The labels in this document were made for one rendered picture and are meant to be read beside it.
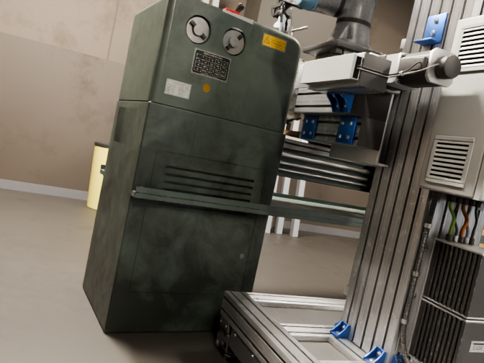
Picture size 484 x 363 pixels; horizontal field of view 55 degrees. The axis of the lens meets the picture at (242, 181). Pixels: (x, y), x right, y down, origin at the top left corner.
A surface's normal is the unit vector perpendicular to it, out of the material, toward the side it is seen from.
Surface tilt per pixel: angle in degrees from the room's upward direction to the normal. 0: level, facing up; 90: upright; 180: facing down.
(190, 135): 90
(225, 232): 90
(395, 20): 90
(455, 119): 90
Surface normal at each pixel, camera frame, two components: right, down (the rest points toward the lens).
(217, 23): 0.47, 0.16
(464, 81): -0.90, -0.16
